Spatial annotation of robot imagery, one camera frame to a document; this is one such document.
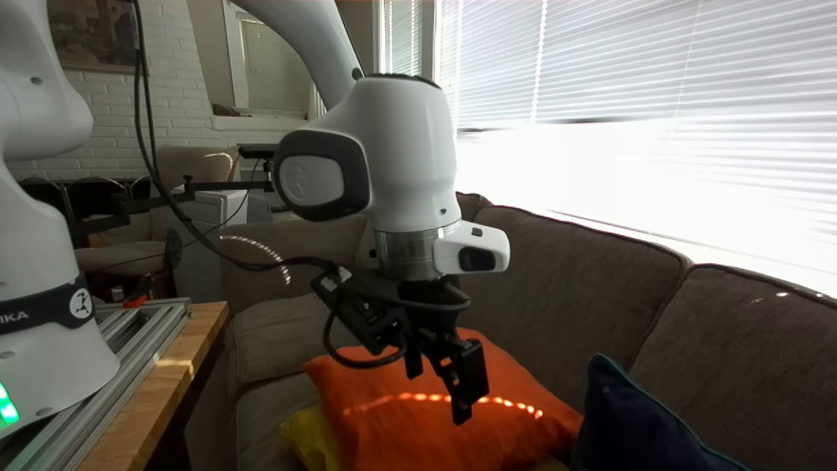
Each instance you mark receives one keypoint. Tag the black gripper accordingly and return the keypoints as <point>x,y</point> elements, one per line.
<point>426,305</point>

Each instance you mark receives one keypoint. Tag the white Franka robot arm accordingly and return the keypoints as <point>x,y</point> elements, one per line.
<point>401,148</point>

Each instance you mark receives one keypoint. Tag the orange pillow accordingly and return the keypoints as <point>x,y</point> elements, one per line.
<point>408,420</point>

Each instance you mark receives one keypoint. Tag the yellow pillow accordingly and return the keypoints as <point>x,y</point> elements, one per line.
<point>310,440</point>

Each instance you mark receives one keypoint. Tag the navy pillow with teal piping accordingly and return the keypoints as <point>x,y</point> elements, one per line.
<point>635,428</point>

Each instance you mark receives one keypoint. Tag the grey-brown fabric sofa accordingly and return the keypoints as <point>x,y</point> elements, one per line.
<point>697,350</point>

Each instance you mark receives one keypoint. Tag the wooden table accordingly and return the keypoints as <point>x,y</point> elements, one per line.
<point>146,393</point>

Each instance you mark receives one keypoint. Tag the beige armchair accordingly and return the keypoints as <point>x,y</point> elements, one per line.
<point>197,167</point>

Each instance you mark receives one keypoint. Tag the white window blinds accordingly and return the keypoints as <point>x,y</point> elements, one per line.
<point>662,114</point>

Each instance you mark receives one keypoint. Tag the framed wall picture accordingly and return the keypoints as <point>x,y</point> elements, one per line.
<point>91,36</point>

